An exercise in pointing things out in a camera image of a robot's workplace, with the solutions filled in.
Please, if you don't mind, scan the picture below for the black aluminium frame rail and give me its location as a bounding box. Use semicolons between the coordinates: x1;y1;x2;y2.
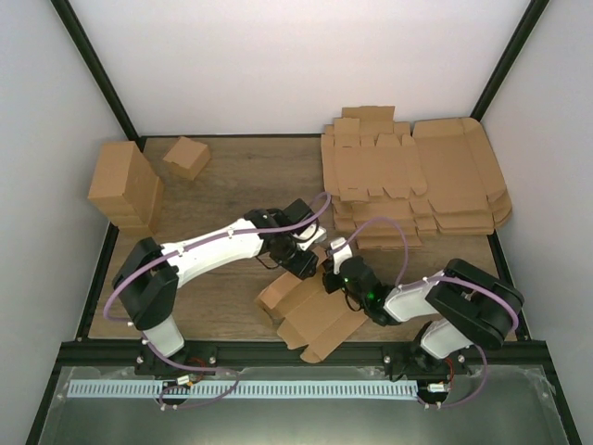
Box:
56;339;551;368

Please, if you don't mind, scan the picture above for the light blue slotted cable duct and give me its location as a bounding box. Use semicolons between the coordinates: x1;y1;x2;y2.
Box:
67;379;418;401

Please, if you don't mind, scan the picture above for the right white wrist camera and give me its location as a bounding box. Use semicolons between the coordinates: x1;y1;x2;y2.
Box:
327;237;353;274

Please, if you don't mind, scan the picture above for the tall folded cardboard box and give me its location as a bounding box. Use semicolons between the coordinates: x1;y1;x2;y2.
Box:
88;141;157;214

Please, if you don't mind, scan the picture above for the large flat cardboard blanks stack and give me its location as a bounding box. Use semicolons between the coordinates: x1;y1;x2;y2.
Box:
410;118;511;235

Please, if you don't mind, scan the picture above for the low folded cardboard box stack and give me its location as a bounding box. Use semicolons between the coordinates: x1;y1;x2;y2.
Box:
105;176;164;235

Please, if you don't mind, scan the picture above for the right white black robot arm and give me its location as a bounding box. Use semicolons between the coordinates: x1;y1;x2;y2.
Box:
322;256;524;374

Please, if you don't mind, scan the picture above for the right black frame post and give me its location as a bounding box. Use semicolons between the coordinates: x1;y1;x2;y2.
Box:
470;0;549;121

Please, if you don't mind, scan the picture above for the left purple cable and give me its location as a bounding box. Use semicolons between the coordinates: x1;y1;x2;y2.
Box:
105;191;333;412

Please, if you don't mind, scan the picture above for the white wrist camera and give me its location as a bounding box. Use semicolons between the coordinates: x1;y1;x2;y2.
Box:
293;222;327;251
327;237;353;274

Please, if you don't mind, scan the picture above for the stack of flat cardboard blanks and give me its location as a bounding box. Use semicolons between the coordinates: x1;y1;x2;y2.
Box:
321;106;436;249

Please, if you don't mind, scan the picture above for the grey metal base plate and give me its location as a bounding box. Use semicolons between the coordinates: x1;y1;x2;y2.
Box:
38;365;569;444

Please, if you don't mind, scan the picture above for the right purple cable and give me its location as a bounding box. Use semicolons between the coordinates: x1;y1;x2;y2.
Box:
342;216;522;411

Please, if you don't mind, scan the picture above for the black frame post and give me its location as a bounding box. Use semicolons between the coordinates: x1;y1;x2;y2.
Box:
50;0;140;141
470;0;549;121

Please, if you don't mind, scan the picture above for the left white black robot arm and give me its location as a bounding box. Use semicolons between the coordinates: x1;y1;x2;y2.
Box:
112;198;326;375

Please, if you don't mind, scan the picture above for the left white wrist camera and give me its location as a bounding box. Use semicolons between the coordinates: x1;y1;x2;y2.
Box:
293;222;327;251

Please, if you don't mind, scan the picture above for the left black frame post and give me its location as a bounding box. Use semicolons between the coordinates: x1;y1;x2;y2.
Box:
50;0;140;141

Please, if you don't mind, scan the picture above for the purple cable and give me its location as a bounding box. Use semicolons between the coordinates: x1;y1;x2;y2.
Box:
342;216;522;411
105;191;333;412

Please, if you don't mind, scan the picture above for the small folded cardboard box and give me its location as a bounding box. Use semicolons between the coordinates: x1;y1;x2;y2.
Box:
163;136;211;181

